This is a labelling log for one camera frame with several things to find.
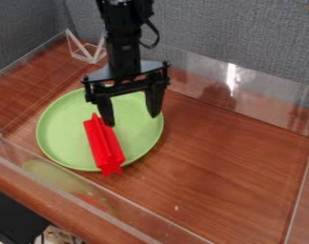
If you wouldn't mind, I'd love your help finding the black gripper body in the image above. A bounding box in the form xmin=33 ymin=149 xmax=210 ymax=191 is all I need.
xmin=82 ymin=36 xmax=170 ymax=104

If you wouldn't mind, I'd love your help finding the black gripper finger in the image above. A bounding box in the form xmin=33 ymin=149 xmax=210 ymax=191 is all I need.
xmin=146 ymin=83 xmax=166 ymax=117
xmin=96 ymin=96 xmax=115 ymax=127

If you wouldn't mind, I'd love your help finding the red cross-shaped bar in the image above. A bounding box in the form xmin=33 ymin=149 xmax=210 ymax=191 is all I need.
xmin=83 ymin=112 xmax=126 ymax=176

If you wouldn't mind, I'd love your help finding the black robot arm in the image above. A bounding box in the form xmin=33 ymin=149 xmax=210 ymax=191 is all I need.
xmin=82 ymin=0 xmax=170 ymax=127

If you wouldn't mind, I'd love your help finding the black cable loop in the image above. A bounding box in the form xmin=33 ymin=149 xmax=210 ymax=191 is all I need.
xmin=136 ymin=18 xmax=160 ymax=50

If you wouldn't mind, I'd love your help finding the clear acrylic corner bracket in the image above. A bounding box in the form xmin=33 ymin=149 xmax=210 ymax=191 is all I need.
xmin=65 ymin=29 xmax=106 ymax=64

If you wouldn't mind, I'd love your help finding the clear acrylic enclosure wall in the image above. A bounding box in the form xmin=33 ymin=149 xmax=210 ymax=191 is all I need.
xmin=0 ymin=35 xmax=309 ymax=244

